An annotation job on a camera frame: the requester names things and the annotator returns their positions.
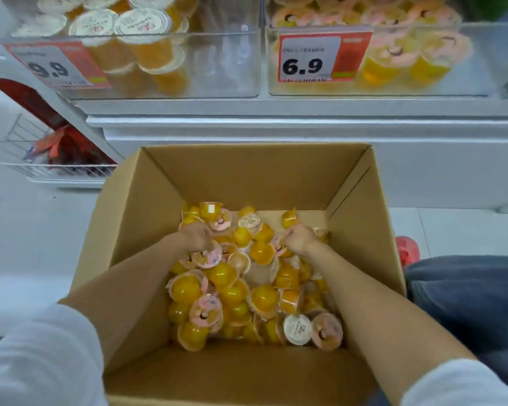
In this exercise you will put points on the person's right forearm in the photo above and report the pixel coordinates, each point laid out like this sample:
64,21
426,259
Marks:
376,321

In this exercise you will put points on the white store shelf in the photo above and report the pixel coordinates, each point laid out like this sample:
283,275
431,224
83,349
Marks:
448,164

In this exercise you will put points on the person's white left sleeve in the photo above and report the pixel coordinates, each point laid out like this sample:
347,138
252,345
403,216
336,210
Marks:
42,359

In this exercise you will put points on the green packet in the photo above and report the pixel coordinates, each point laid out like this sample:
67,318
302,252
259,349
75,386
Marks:
491,6

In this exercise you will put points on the person's white right sleeve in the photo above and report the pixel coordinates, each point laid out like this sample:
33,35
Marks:
461,386

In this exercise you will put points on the group of pink-lid yellow cups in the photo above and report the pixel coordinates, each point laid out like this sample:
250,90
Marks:
406,50

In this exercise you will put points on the person's red shoe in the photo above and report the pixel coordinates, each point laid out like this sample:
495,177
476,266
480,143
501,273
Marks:
407,250

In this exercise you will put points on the person's blue jeans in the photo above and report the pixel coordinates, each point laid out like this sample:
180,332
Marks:
470,300

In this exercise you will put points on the person's right fingers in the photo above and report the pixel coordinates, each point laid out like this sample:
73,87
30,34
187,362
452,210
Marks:
291,246

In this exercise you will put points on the clear plastic shelf bin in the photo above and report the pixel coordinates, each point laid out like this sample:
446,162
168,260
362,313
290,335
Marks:
478,59
220,63

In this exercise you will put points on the group of white-lid orange cups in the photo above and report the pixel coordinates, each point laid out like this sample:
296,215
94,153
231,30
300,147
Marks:
144,33

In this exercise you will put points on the red and white price tag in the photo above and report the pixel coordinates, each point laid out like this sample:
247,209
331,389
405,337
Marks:
55,65
317,57

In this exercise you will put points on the heap of red snack packets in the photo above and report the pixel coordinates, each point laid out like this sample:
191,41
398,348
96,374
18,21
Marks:
74,150

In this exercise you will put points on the brown cardboard box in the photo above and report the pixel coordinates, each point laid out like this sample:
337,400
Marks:
254,181

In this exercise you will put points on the pile of yellow jelly cups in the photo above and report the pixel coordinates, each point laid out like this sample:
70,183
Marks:
230,291

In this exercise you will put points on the person's left fingers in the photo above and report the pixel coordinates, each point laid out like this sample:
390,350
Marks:
206,247

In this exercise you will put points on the person's left forearm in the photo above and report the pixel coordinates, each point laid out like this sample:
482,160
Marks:
127,287

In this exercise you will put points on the person's right hand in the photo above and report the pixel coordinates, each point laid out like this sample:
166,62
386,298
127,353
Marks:
301,237

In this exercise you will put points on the person's white sleeve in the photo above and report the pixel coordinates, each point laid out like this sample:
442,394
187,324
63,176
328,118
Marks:
461,386
42,359

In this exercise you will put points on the person's left hand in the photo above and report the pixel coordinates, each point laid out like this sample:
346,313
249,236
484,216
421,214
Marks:
194,234

